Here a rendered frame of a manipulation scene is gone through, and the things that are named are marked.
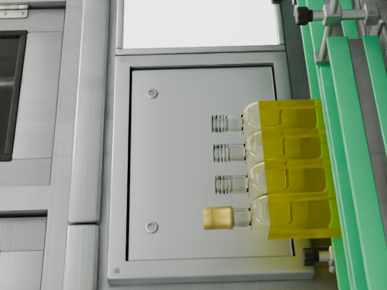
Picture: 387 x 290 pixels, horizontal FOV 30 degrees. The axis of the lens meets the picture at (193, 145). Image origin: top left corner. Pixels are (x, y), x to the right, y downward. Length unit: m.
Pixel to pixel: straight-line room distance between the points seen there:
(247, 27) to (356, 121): 0.50
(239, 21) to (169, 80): 0.20
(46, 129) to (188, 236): 0.37
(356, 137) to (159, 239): 0.39
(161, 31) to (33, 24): 0.29
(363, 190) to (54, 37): 0.81
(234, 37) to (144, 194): 0.39
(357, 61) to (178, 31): 0.48
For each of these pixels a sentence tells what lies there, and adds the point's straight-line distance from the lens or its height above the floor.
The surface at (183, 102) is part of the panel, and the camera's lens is 1.37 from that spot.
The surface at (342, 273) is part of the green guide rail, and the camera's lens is 1.12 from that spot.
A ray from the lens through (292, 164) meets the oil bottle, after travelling 1.12.
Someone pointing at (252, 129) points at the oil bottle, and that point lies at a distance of 1.16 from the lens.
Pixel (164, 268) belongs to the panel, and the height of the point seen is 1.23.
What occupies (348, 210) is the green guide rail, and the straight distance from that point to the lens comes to 1.06.
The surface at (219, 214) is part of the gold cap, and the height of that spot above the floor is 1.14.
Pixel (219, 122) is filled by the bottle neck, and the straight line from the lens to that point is 1.18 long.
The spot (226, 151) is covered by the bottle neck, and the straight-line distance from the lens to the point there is 1.14.
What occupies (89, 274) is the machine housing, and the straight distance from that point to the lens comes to 1.21.
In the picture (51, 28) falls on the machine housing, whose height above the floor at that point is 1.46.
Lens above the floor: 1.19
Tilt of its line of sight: 1 degrees down
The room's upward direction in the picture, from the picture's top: 92 degrees counter-clockwise
